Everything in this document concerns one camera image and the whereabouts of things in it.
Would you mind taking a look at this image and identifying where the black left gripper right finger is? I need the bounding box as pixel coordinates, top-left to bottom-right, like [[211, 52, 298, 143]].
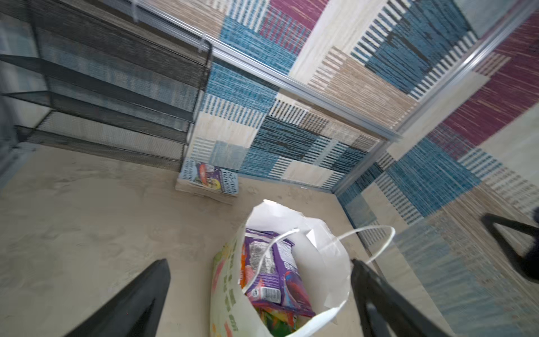
[[351, 259, 447, 336]]

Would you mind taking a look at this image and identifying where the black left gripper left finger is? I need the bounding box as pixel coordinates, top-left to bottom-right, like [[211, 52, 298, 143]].
[[67, 259, 171, 336]]

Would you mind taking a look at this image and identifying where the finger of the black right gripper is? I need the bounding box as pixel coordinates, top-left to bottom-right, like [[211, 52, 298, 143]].
[[479, 213, 539, 282]]

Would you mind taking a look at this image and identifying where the white paper bag with illustration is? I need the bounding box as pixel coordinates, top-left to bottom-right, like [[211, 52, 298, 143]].
[[209, 199, 397, 337]]

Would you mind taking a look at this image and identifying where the green Fox's Spring Tea bag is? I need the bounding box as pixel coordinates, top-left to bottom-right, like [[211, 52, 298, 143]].
[[256, 308, 298, 337]]

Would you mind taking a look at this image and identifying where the purple snack packet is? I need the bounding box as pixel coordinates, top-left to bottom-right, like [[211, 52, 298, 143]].
[[244, 229, 316, 317]]

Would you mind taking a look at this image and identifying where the orange snack packet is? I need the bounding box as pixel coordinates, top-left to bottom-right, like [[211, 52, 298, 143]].
[[239, 244, 246, 288]]

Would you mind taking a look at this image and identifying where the paperback book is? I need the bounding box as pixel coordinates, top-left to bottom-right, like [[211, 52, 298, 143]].
[[175, 159, 239, 205]]

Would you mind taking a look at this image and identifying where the black wire shelf rack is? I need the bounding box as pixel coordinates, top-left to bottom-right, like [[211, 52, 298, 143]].
[[1, 1, 213, 171]]

